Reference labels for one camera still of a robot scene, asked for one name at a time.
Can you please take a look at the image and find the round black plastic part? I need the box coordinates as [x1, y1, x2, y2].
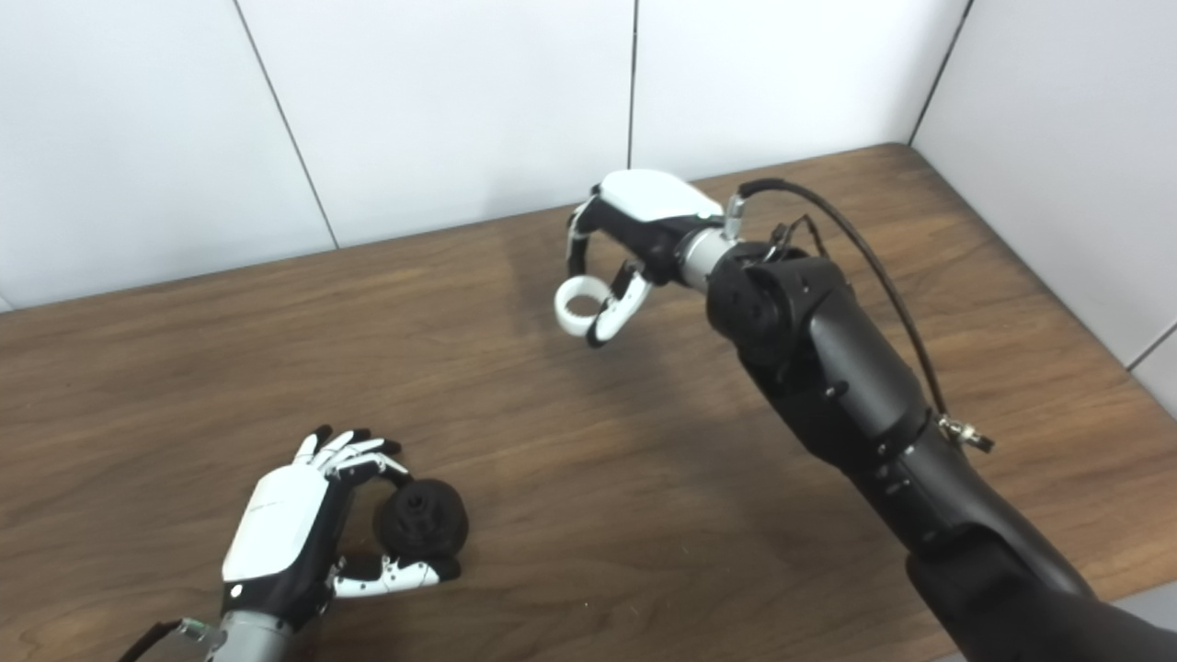
[374, 480, 470, 559]

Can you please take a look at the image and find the white plastic ring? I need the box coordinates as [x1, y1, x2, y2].
[554, 278, 619, 338]

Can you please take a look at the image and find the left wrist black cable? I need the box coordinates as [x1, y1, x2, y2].
[118, 618, 226, 662]

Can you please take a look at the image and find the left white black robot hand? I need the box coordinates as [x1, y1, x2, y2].
[221, 425, 461, 631]

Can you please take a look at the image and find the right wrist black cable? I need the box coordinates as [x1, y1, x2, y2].
[726, 178, 996, 453]

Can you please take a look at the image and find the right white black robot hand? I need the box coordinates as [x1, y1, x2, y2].
[564, 169, 725, 348]

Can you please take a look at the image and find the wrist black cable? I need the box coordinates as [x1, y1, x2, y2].
[726, 178, 996, 453]
[118, 618, 226, 662]

